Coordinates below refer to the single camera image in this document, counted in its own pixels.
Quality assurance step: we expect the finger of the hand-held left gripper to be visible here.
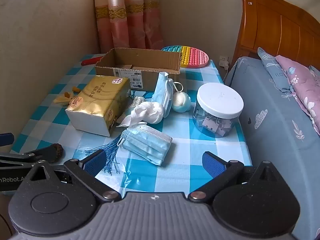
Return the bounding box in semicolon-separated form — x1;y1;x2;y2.
0;133;13;146
0;145;63;167

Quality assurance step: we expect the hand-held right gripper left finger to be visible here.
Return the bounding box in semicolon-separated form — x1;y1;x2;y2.
19;149;122;203

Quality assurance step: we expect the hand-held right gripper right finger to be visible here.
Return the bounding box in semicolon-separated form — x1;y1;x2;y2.
188;151;288;203

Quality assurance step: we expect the blue tassel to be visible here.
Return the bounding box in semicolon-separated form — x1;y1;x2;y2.
85;136;125;174

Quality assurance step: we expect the brown bead bracelet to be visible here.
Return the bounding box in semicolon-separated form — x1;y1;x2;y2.
50;143;65;163

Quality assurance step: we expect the blue face mask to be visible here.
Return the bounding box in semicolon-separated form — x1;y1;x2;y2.
120;126;173;166
151;72;184;118

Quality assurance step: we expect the cream scrunchie with orange ears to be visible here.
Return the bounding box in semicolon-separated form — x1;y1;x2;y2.
53;86;81;105

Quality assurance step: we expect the blue and white plush toy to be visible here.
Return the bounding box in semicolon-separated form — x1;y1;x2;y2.
171;91;192;113

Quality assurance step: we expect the cream lace hair tie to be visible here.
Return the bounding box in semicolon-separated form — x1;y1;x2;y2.
130;96;145;110

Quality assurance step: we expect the white cloth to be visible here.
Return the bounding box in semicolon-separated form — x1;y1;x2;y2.
116;102;164;128

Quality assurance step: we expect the cardboard box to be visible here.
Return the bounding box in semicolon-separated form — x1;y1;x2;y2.
95;47;182;92

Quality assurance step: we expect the blue checkered tablecloth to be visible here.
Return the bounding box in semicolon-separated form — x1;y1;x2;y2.
10;54;253;198

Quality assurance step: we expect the gold tissue pack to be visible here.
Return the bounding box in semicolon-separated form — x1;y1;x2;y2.
65;75;132;137

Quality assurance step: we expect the clear jar with white lid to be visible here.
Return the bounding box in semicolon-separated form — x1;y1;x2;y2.
192;82;244;138

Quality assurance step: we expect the bed with blue sheet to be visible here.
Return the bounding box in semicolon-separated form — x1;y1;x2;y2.
224;56;320;240

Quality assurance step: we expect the red folding fan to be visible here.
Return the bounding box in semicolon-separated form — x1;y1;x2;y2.
81;57;104;66

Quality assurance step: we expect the rainbow pop bubble toy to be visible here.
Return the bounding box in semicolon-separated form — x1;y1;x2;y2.
161;45;210;68

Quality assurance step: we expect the blue floral pillow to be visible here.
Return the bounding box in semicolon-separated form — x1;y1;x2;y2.
257;47;293;94

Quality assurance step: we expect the pink floral pillow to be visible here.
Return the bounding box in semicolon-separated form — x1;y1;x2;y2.
275;55;320;137

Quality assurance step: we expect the pink curtain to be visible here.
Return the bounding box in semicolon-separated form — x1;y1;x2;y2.
93;0;164;54

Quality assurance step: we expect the wooden headboard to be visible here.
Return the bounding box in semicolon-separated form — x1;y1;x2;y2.
231;0;320;68

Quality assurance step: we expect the white wall charger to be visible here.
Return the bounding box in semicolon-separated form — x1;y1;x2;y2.
218;56;230;69

